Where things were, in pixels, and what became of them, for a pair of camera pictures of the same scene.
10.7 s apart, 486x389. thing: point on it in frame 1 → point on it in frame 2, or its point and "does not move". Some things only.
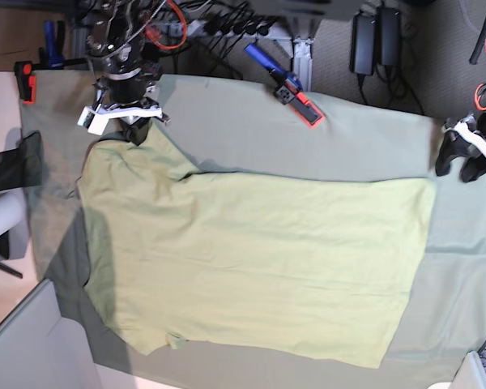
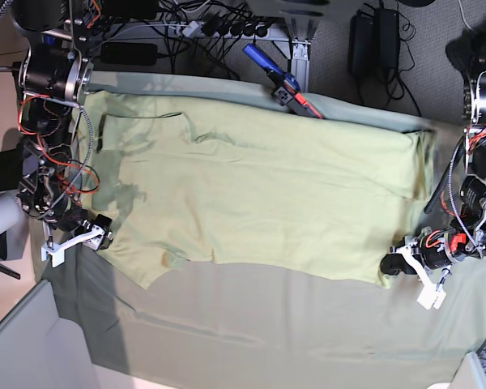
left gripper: [132, 91] → [68, 220]
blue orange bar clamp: [288, 88] does not move
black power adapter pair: [375, 40] does not move
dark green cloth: [12, 168] does not move
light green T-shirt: [318, 268] → [188, 179]
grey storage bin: [36, 348] does not move
